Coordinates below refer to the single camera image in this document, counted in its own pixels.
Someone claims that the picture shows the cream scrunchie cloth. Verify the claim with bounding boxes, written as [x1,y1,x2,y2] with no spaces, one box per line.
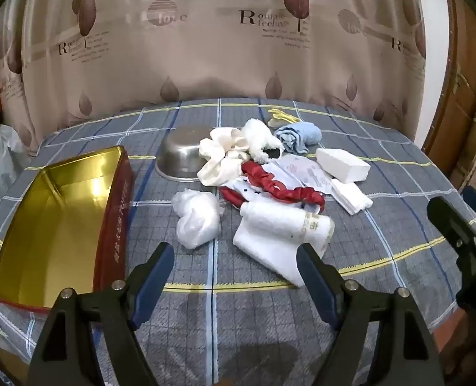
[198,127,252,188]

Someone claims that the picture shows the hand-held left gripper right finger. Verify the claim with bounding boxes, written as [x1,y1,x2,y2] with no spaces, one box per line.
[296,243,450,386]

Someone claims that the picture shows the printed tissue packet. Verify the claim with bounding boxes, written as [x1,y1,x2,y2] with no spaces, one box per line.
[268,157,335,196]

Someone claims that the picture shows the grey plaid tablecloth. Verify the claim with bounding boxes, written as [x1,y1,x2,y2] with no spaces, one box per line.
[0,97,476,386]

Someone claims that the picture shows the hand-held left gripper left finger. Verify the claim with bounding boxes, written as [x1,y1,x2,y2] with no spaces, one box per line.
[27,242,176,386]

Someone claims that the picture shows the wooden door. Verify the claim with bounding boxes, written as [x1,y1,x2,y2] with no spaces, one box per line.
[421,0,476,194]

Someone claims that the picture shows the beige leaf print curtain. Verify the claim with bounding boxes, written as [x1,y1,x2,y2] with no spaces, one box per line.
[0,0,427,157]

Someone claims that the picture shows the white fluffy sock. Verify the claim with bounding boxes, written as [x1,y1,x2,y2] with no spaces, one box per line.
[242,118,285,161]

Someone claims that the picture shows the white plastic bag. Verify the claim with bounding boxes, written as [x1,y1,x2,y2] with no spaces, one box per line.
[171,189,224,249]

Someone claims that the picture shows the white towel with gold label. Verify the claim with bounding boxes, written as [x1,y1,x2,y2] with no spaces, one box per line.
[233,202,335,288]

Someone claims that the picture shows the pale yellow cloth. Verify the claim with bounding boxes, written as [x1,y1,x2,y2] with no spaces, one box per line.
[267,108,299,127]

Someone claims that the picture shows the white cloth block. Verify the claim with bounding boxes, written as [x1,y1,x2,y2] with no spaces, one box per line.
[316,148,371,182]

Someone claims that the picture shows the red and white star bib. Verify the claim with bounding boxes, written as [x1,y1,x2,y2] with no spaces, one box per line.
[219,161,326,214]

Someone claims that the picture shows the steel bowl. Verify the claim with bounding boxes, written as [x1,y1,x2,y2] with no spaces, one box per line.
[155,125,223,181]

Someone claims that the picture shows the translucent plastic sheet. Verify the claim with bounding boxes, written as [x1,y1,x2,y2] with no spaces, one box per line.
[0,124,33,210]

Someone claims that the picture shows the white cloth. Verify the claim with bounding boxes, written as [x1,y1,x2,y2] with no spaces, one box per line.
[330,179,373,215]

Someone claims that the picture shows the light blue towel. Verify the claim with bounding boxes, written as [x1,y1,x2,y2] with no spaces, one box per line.
[274,124,321,154]

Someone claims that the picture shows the red and gold tin box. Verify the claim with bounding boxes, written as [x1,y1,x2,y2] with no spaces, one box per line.
[0,146,134,315]

